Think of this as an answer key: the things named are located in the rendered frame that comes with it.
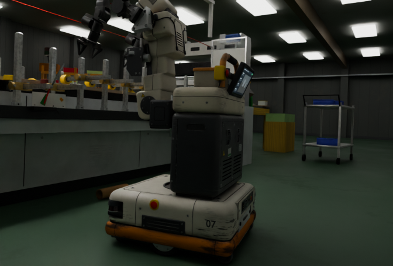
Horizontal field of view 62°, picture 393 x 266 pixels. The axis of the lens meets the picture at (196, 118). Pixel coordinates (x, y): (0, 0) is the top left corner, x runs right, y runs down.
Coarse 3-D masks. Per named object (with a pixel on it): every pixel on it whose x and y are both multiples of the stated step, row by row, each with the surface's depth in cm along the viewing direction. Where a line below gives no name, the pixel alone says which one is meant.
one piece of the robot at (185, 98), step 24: (216, 72) 156; (192, 96) 154; (216, 96) 150; (192, 120) 154; (216, 120) 150; (240, 120) 189; (192, 144) 154; (216, 144) 150; (240, 144) 190; (192, 168) 154; (216, 168) 150; (240, 168) 193; (192, 192) 154; (216, 192) 151
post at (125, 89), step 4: (124, 68) 295; (124, 72) 295; (128, 72) 296; (124, 76) 295; (128, 76) 296; (124, 88) 295; (128, 88) 296; (124, 92) 294; (124, 96) 294; (124, 100) 294; (124, 104) 294; (124, 108) 294
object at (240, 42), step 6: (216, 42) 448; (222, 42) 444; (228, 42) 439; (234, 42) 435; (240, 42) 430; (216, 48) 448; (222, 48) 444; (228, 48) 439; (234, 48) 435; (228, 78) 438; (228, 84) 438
